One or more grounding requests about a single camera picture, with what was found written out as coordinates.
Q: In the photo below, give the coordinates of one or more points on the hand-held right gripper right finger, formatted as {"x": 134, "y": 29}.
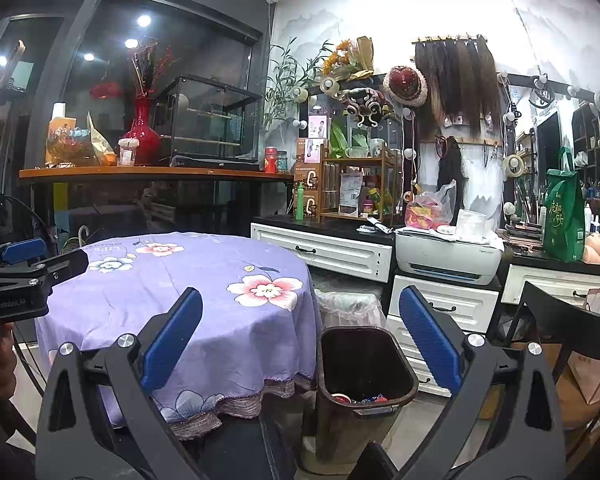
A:
{"x": 430, "y": 340}

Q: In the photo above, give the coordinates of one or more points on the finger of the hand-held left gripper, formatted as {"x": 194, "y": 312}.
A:
{"x": 22, "y": 250}
{"x": 65, "y": 265}

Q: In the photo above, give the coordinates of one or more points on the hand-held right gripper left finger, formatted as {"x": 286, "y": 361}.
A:
{"x": 172, "y": 345}

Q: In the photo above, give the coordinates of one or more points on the dark brown trash bin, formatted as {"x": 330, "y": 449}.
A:
{"x": 360, "y": 355}

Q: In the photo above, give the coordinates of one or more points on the blue snack wrapper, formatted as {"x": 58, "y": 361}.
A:
{"x": 375, "y": 399}

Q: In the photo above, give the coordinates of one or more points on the white drawer stack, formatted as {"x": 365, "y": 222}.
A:
{"x": 460, "y": 305}

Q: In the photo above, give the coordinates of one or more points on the purple floral tablecloth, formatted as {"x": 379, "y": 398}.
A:
{"x": 180, "y": 270}

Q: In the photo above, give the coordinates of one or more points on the white printer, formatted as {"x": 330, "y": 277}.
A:
{"x": 450, "y": 257}

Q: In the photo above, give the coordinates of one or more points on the clear plastic bag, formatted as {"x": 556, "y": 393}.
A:
{"x": 350, "y": 310}

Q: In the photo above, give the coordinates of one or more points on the brown paper bag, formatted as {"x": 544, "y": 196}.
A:
{"x": 100, "y": 147}

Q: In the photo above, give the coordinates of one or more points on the orange box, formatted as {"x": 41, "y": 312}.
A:
{"x": 55, "y": 130}

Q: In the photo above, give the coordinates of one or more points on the white tube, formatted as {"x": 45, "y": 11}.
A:
{"x": 380, "y": 224}

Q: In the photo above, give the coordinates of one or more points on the black chair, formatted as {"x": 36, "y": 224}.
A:
{"x": 555, "y": 310}

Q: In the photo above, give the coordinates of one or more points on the clear plastic drink cup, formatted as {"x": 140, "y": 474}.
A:
{"x": 128, "y": 152}

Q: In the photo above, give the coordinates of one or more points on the white desk drawer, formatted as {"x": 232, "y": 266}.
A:
{"x": 545, "y": 280}

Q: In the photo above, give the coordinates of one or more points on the plastic bag with red contents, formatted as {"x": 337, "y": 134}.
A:
{"x": 427, "y": 210}

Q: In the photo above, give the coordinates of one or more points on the long white drawer cabinet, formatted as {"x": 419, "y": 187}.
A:
{"x": 330, "y": 255}

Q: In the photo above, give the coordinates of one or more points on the red vase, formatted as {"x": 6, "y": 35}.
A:
{"x": 140, "y": 135}

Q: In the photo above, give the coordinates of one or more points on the brown label pouch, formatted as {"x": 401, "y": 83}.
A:
{"x": 351, "y": 194}

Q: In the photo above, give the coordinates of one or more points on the black hanging wig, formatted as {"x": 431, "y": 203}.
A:
{"x": 450, "y": 175}

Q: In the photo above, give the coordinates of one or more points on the brown printed box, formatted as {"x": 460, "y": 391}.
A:
{"x": 310, "y": 177}
{"x": 314, "y": 205}

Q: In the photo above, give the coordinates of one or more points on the green tote bag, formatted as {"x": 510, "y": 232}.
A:
{"x": 564, "y": 215}

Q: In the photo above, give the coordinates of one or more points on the green bottle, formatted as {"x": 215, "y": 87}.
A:
{"x": 299, "y": 202}

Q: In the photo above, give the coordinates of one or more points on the doll head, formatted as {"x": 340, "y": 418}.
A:
{"x": 597, "y": 249}

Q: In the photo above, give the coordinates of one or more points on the wooden rack shelf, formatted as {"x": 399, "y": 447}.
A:
{"x": 360, "y": 161}

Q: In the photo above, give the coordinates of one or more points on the glass mug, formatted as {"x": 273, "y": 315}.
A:
{"x": 376, "y": 147}

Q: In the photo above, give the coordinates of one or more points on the black glass display cage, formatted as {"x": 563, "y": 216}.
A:
{"x": 205, "y": 120}

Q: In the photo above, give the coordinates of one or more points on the red can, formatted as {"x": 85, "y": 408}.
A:
{"x": 270, "y": 160}

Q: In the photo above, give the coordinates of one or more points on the dried red flower branches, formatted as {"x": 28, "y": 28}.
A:
{"x": 147, "y": 70}

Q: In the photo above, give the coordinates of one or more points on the teal jar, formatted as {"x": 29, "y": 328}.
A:
{"x": 282, "y": 162}

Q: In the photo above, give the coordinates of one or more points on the pink picture box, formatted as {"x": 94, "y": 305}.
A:
{"x": 317, "y": 126}
{"x": 311, "y": 150}

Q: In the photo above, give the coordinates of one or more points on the vanity mirror with bulbs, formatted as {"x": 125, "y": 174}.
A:
{"x": 550, "y": 135}
{"x": 325, "y": 105}

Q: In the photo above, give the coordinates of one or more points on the ornate headdress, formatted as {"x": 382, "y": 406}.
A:
{"x": 365, "y": 107}

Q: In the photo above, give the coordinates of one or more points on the hanging hair extensions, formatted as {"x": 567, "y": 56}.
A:
{"x": 460, "y": 90}

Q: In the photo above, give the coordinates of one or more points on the red heart shaped ornament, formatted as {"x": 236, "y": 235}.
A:
{"x": 405, "y": 85}

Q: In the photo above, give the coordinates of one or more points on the green leafy branches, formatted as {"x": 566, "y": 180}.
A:
{"x": 285, "y": 85}

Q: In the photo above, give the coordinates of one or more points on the yellow dried flower bouquet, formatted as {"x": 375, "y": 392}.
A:
{"x": 345, "y": 60}

